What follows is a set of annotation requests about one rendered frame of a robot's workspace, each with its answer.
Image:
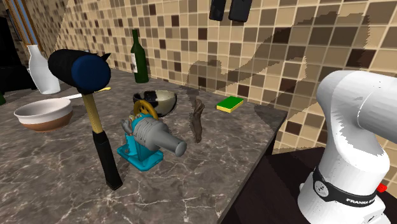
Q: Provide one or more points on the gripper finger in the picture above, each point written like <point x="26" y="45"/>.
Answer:
<point x="217" y="10"/>
<point x="240" y="11"/>

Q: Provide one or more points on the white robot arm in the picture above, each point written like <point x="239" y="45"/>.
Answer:
<point x="347" y="130"/>

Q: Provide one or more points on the green and yellow sponge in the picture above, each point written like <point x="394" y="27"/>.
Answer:
<point x="230" y="104"/>

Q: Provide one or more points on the dark green wine bottle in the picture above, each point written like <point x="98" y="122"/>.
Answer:
<point x="139" y="63"/>

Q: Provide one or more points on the dark metal bowl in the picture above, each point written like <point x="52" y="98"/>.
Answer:
<point x="162" y="104"/>

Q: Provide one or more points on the brown twisted wood piece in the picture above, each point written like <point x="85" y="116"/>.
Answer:
<point x="197" y="122"/>

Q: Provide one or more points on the teal and grey meat grinder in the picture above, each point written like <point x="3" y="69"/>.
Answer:
<point x="149" y="133"/>

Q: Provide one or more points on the white and yellow utensil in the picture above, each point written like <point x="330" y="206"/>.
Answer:
<point x="72" y="96"/>

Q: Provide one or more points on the dark robot stand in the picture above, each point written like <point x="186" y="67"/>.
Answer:
<point x="266" y="189"/>

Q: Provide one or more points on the white vase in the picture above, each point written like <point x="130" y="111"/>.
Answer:
<point x="43" y="76"/>

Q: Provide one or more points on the white and brown bowl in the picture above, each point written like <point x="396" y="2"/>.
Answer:
<point x="43" y="116"/>

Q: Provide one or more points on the black appliance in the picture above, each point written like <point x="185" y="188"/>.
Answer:
<point x="12" y="68"/>

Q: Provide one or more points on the window with wooden frame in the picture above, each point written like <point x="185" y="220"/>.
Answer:
<point x="26" y="23"/>

